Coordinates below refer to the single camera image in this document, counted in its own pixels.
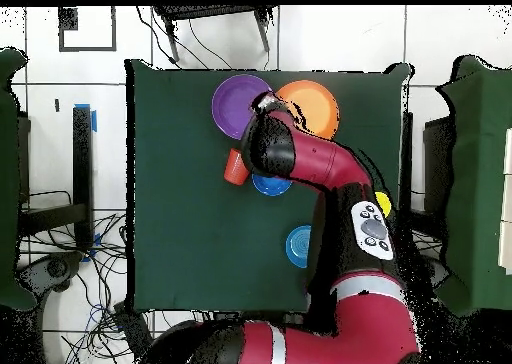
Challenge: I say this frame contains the tangle of floor cables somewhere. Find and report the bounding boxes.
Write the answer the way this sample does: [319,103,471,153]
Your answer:
[17,189,193,364]

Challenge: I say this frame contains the blue tape strip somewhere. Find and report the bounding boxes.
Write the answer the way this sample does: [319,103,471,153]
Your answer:
[74,102,98,134]

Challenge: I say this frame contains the dark green tablecloth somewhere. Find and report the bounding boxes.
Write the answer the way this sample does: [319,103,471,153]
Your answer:
[124,58,413,315]

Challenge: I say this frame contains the red plastic cup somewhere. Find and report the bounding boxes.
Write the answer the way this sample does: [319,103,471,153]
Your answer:
[223,147,251,187]

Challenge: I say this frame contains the black table frame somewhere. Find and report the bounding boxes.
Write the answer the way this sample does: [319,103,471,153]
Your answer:
[17,106,94,250]
[400,111,414,221]

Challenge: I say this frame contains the purple plastic bowl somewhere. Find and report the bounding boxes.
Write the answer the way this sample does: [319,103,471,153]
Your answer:
[211,73,274,141]

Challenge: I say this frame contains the black metal stool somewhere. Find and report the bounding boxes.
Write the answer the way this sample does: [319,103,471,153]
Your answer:
[153,5,277,65]

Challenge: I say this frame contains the dark blue plastic bowl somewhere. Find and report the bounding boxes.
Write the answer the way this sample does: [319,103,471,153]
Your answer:
[251,173,294,198]

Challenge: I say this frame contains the black chair base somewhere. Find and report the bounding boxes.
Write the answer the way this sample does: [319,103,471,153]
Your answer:
[15,251,85,297]

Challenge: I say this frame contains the large yellow plastic bowl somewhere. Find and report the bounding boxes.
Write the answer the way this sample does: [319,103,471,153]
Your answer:
[275,79,342,142]

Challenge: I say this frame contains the black power strip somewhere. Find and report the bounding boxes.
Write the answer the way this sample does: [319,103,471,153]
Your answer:
[113,301,155,357]

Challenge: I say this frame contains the green cloth side table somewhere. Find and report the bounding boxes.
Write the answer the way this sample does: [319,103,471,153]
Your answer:
[0,47,39,311]
[437,55,512,317]

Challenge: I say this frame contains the black square floor frame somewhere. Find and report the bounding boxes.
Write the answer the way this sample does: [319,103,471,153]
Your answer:
[58,6,118,53]

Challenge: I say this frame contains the yellow plastic cup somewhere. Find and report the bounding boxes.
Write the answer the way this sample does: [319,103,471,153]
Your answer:
[374,191,393,219]

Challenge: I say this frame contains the light blue plastic bowl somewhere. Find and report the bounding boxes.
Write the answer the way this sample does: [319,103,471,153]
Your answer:
[284,224,312,270]

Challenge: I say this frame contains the white boxes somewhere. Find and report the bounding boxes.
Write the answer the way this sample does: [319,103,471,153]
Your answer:
[497,127,512,275]

